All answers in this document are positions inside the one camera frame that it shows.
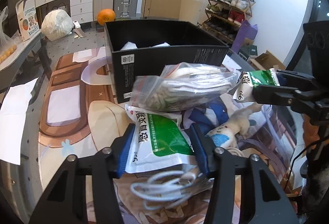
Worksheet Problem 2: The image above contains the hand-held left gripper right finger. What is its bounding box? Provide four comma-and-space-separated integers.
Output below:
189, 124, 301, 224

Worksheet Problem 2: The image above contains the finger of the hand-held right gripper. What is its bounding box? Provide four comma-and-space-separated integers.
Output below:
275, 68, 316, 87
252, 84, 301, 107

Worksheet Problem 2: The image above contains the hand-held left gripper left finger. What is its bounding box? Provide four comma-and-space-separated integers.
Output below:
28, 123, 137, 224

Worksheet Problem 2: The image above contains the white cable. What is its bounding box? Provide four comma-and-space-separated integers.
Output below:
130, 166, 214, 210

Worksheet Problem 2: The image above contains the green and white medicine packet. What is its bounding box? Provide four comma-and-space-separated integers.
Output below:
233, 68, 280, 104
125, 103, 203, 174

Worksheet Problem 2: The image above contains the white plush toy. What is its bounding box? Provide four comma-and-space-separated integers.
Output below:
207, 103, 260, 149

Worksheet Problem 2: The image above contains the clear bag of patterned socks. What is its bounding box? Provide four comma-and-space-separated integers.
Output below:
130, 75, 232, 112

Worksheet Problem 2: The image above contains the clear bag of white cloth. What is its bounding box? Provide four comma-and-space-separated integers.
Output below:
160, 62, 238, 83

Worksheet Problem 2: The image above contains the black cardboard box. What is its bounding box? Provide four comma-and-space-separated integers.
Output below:
104, 20, 230, 104

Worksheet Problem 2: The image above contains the open cardboard box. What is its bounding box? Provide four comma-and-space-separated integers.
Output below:
248, 50, 286, 72

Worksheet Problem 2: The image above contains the dark green box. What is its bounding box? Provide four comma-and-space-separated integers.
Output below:
239, 44, 257, 60

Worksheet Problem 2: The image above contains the printed cartoon mat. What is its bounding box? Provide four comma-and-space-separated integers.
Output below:
38, 45, 299, 224

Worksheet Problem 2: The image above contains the purple bag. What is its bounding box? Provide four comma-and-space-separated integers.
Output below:
231, 20, 258, 53

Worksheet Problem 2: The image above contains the wooden shoe rack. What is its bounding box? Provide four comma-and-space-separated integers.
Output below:
202, 0, 256, 43

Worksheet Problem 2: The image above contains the crumpled white paper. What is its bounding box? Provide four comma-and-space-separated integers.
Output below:
119, 41, 170, 50

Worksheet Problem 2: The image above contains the white paper sheet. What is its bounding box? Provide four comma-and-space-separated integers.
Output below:
0, 77, 39, 165

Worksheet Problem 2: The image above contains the orange fruit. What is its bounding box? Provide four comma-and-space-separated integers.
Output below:
97, 9, 116, 25

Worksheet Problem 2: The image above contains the grey side table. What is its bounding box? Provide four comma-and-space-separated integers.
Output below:
0, 31, 52, 91

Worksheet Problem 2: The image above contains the white plastic bag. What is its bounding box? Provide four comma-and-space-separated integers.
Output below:
41, 9, 74, 41

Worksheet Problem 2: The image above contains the white dresser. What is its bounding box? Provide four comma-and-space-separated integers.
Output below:
35, 0, 94, 23

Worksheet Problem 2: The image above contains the clear bag of small oranges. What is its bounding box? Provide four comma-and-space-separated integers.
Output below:
0, 7, 17, 64

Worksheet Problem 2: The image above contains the printed cardboard fruit box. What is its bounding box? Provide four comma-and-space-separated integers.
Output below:
16, 0, 42, 42

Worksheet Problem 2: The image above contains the thin black cable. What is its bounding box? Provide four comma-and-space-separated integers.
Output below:
286, 137, 320, 188

